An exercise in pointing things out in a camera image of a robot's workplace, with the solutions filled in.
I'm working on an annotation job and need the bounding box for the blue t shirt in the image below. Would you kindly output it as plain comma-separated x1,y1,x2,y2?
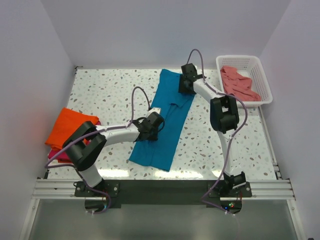
129,69,194,172

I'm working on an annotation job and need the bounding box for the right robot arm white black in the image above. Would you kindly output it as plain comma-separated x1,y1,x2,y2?
178,63,246,197

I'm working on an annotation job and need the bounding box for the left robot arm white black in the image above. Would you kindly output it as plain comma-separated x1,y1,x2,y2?
62,107,165,196

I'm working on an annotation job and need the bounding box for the salmon pink t shirt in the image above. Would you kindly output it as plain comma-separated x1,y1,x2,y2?
220,66,262,102

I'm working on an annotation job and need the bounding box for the orange folded t shirt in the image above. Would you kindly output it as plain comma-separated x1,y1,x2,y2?
45,107,100,151

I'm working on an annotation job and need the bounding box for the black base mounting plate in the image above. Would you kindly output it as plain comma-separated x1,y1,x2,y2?
73,180,253,213

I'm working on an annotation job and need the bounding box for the magenta folded t shirt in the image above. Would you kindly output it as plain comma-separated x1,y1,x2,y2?
48,121,106,165

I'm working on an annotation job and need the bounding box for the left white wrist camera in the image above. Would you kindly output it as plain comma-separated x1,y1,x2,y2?
148,107,161,114

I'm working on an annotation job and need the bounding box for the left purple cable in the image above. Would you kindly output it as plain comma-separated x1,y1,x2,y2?
44,86,161,215

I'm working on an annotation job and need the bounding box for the aluminium rail frame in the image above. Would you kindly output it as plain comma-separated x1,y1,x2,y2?
31,178,296,200

